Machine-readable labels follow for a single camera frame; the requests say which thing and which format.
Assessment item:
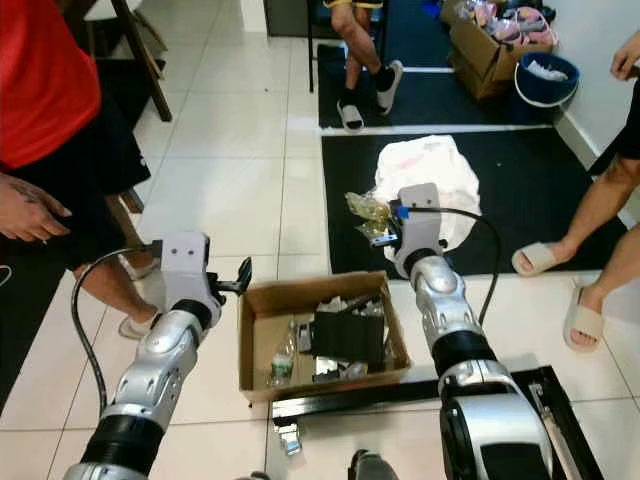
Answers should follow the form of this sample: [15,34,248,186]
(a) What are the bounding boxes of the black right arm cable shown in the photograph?
[405,205,504,326]

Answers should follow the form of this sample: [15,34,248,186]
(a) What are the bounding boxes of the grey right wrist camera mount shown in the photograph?
[395,183,446,276]

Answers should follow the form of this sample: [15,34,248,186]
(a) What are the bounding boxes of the black floor mat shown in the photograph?
[315,0,561,129]
[320,128,640,279]

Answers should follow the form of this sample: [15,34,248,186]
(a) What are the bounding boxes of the dark wooden stand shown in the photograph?
[60,0,173,123]

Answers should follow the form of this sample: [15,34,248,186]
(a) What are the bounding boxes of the black folded item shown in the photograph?
[308,308,389,366]

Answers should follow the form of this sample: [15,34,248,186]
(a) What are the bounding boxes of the clear plastic bottle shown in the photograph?
[268,322,301,386]

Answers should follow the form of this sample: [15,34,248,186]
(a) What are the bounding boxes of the person in red shirt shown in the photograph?
[0,0,171,341]

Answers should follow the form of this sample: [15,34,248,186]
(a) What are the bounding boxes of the cardboard box with pink goods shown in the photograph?
[445,0,561,101]

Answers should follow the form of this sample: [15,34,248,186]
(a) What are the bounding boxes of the person in beige slippers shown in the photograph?
[510,30,640,353]

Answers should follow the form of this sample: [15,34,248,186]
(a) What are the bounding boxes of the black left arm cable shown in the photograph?
[70,243,164,416]

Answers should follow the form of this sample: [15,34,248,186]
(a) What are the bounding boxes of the seated person black socks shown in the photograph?
[322,0,406,133]

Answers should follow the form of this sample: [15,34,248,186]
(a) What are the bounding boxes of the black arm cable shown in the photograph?
[405,205,504,326]
[70,243,164,416]

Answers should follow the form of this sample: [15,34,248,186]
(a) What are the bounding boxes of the clear crinkled wrapper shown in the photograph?
[345,190,401,246]

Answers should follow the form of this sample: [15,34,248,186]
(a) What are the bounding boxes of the black metal dolly frame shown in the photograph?
[270,365,606,480]

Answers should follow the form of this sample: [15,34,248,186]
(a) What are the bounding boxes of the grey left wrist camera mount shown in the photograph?
[160,230,213,316]

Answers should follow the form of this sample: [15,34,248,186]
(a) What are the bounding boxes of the open cardboard trash box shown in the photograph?
[238,270,413,404]

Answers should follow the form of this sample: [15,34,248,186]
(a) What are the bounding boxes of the dark robot foot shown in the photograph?
[350,450,401,480]

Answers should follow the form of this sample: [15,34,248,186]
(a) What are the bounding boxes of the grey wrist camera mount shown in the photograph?
[160,230,213,316]
[395,183,446,276]

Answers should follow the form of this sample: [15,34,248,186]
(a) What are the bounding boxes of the blue bucket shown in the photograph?
[513,50,581,108]

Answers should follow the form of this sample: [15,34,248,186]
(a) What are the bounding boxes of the white rubbish bag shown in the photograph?
[373,135,481,251]

